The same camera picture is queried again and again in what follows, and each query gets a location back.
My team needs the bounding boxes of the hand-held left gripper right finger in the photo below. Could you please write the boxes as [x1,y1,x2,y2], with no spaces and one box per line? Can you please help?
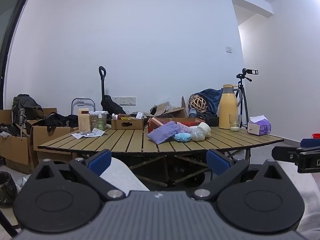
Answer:
[191,149,288,201]

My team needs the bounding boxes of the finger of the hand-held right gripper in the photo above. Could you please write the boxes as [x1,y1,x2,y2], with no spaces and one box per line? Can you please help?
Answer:
[296,138,320,153]
[272,146,304,167]

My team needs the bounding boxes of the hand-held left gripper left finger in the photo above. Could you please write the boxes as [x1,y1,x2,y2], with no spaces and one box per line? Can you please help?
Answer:
[32,149,126,201]

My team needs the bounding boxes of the cream round soft toy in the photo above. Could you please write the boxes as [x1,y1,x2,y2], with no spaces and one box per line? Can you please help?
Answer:
[197,122,212,139]

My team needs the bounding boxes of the blue plush toy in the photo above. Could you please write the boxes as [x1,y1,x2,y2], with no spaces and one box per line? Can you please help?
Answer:
[174,132,192,143]

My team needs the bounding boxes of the pink fuzzy cloth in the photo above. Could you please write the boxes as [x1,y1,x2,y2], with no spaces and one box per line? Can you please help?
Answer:
[175,123,195,134]

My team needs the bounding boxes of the purple towel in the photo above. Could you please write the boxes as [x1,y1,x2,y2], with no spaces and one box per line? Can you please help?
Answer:
[147,121,185,145]

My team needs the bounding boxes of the red cardboard box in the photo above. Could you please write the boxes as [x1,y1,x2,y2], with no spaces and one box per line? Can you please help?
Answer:
[147,117,206,134]

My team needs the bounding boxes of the white paper packets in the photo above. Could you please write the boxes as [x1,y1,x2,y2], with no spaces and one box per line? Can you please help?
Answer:
[71,127,106,139]

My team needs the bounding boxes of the purple tissue box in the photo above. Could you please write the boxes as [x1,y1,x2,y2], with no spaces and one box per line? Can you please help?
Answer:
[247,115,272,136]

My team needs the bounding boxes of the clear storage jar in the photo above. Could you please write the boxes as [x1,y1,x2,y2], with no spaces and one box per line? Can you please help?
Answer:
[89,111,108,131]

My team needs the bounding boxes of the black suitcase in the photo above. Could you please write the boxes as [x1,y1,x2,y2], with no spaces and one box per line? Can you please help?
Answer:
[199,115,220,128]

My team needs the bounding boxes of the clear drinking glass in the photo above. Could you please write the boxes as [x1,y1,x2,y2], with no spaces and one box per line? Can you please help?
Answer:
[229,114,242,132]

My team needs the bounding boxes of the wooden block box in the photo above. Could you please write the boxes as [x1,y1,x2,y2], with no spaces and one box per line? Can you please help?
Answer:
[78,108,91,133]

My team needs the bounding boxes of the small cardboard tray box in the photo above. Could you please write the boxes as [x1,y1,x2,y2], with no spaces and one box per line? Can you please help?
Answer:
[111,116,144,130]

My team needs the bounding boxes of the yellow thermos jug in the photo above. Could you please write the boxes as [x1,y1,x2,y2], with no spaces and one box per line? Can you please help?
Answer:
[218,84,243,130]

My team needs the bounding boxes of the medium cardboard box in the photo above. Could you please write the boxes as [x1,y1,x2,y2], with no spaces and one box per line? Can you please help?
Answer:
[32,124,79,161]

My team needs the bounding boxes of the black bag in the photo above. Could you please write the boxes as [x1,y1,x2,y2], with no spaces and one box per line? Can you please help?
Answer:
[101,95,126,117]

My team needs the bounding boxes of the black clothing pile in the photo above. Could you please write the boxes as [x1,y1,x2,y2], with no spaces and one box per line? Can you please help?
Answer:
[41,112,79,128]

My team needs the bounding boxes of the dark blue cloth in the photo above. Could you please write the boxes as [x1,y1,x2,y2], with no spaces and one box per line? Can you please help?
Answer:
[194,88,223,117]

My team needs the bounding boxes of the wicker ball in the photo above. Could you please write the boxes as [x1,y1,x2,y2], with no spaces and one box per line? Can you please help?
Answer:
[188,94,208,112]

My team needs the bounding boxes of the open brown cardboard box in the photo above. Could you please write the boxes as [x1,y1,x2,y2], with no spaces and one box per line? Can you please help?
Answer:
[149,96,188,119]

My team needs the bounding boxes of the large cardboard box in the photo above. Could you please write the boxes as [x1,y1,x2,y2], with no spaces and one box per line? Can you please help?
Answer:
[0,108,58,174]

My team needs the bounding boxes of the dark backpack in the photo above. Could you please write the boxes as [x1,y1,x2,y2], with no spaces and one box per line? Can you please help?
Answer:
[11,94,46,132]

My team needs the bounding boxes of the dark trash bin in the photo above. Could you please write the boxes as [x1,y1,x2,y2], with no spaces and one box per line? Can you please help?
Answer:
[0,171,18,208]

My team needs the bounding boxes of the metal folding frame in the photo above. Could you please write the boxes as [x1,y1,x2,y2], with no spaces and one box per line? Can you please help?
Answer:
[71,98,96,117]

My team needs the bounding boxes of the white wall outlet strip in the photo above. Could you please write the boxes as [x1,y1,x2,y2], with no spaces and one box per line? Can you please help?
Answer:
[112,96,137,106]

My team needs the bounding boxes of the black camera tripod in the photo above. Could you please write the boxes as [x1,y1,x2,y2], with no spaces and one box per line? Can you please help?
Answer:
[236,68,259,128]

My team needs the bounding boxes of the black trolley handle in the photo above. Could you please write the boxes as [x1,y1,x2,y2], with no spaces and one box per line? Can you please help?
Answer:
[98,66,108,105]

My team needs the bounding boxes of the dark door frame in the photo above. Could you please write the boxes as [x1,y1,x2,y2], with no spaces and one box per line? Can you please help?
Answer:
[0,0,34,110]

